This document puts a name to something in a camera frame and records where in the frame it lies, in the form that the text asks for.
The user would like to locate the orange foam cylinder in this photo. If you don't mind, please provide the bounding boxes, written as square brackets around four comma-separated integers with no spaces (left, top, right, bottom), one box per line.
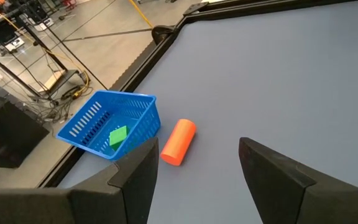
[160,118,197,167]

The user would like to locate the yellow cable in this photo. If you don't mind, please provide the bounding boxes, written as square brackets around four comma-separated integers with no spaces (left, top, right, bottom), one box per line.
[0,0,90,94]
[128,0,154,29]

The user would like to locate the black equipment box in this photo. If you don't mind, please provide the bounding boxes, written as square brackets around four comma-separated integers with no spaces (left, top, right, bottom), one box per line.
[0,73,51,169]

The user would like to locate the green foam cube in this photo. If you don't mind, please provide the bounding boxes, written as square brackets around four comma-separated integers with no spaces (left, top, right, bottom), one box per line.
[108,125,131,152]

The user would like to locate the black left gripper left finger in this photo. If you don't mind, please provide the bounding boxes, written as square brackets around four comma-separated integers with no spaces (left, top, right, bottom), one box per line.
[0,136,160,224]

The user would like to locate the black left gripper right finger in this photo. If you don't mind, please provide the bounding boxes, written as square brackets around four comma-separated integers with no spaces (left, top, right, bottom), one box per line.
[238,136,358,224]

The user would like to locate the blue plastic basket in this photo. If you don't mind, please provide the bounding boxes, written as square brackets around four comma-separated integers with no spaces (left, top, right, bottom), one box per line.
[55,89,162,162]

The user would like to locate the black floor cable bundle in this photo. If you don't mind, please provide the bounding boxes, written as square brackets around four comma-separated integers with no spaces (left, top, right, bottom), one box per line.
[29,83,93,125]

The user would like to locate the black metal cart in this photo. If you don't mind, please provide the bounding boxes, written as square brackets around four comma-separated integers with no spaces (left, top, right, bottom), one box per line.
[0,18,88,100]

